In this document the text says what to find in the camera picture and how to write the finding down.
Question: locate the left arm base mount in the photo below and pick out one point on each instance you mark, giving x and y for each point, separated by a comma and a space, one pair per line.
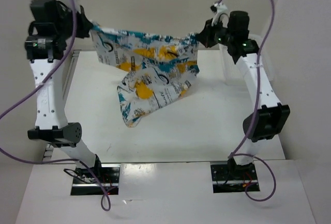
83, 183

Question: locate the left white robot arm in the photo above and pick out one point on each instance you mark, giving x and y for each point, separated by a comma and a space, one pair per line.
45, 46

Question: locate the white teal yellow patterned shorts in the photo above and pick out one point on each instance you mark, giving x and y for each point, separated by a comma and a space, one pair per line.
160, 68

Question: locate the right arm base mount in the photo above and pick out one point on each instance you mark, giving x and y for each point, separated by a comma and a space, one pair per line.
225, 182

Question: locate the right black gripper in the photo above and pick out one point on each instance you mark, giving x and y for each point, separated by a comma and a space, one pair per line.
206, 35

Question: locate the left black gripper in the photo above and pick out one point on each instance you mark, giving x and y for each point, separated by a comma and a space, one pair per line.
85, 24

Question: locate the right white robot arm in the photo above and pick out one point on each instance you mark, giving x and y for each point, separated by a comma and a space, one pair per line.
269, 114

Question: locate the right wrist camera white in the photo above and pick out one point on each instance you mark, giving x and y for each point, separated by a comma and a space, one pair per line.
219, 10

